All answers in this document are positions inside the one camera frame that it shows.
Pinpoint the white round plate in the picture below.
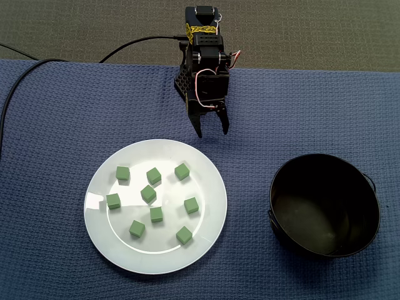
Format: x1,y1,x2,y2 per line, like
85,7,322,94
83,139,228,276

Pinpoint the blue waffle cloth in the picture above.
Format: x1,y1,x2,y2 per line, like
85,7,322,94
0,59,400,300

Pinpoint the black cable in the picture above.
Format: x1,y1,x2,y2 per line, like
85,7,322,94
0,42,41,61
0,34,194,140

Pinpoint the white red servo cable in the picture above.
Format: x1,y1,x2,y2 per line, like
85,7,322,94
194,68,220,111

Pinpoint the green foam cube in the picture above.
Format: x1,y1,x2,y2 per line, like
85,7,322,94
106,192,122,210
183,196,200,215
115,166,131,181
175,226,193,245
146,167,163,186
174,162,191,181
128,219,146,238
140,184,157,203
149,206,164,224

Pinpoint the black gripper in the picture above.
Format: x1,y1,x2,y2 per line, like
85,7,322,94
186,69,231,139

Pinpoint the black metal pot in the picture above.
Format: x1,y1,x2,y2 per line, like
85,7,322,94
268,152,381,259

